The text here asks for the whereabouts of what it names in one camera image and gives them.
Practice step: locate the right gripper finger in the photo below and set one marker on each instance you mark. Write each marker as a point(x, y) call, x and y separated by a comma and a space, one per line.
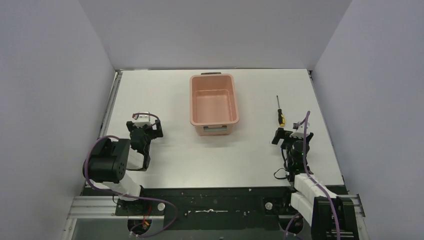
point(309, 137)
point(279, 135)

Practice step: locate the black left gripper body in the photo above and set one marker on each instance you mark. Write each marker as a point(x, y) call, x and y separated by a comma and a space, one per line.
point(144, 128)

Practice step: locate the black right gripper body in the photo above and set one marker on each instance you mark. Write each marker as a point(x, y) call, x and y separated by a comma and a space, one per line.
point(288, 143)

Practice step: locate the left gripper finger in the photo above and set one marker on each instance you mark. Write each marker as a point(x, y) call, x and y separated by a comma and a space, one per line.
point(157, 129)
point(130, 126)

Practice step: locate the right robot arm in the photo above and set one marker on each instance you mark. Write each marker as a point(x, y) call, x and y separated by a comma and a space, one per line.
point(329, 215)

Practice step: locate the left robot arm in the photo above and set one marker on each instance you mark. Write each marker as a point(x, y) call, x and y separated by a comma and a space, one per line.
point(110, 158)

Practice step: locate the yellow black screwdriver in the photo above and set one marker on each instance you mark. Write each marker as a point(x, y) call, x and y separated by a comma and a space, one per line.
point(281, 118)

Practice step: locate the pink plastic bin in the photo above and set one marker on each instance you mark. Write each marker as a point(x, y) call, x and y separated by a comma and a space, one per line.
point(213, 103)

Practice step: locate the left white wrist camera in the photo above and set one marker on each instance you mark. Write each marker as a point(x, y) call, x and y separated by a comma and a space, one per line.
point(142, 119)

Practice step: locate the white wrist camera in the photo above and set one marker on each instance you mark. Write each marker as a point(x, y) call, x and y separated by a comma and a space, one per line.
point(300, 130)
point(142, 119)

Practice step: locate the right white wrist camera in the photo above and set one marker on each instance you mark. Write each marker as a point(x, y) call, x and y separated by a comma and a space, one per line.
point(300, 130)

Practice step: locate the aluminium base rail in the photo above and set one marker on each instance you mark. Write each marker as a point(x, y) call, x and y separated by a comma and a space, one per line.
point(103, 208)

